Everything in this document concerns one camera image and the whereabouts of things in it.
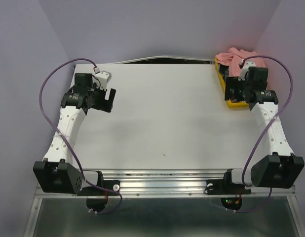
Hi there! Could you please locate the aluminium frame rail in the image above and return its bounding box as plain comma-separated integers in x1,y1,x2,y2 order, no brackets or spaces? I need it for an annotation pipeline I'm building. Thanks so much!
24,169,305,237

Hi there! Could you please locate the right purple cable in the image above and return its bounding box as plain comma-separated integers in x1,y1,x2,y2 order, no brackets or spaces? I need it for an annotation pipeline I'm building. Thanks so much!
224,55,295,214

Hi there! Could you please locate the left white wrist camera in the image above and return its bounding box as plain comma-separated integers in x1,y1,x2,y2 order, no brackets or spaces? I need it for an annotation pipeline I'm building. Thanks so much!
94,71,112,90

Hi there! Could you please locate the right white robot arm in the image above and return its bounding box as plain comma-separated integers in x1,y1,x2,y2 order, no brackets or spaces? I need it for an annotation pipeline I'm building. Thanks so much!
222,61,305,193

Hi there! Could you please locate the pink pleated skirt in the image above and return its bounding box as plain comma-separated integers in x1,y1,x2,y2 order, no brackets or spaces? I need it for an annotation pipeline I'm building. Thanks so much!
215,47,258,77

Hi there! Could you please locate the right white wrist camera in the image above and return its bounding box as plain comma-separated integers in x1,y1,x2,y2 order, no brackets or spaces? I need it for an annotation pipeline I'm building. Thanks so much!
238,65,249,81

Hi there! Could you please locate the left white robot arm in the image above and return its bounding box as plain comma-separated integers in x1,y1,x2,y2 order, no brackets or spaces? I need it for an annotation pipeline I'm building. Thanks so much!
33,71,116,195

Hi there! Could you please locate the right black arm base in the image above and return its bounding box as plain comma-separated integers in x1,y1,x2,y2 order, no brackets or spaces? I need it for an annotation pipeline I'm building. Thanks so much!
204,179,251,212

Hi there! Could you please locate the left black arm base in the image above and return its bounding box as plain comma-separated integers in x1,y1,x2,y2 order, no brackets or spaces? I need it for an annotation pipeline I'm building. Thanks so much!
78,180,122,215

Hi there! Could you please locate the purple cable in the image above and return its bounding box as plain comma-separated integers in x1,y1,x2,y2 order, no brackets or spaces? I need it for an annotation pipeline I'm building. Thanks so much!
224,55,295,214
39,58,123,215

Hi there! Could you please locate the yellow plastic bin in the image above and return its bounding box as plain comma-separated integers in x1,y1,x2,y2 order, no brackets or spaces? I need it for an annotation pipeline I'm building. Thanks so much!
214,57,254,109

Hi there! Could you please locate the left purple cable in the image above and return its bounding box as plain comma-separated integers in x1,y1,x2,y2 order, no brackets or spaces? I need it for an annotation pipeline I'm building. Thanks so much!
39,58,123,215

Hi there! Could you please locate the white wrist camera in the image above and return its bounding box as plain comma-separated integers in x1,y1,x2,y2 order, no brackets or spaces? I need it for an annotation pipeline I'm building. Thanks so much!
94,71,112,90
238,65,249,81

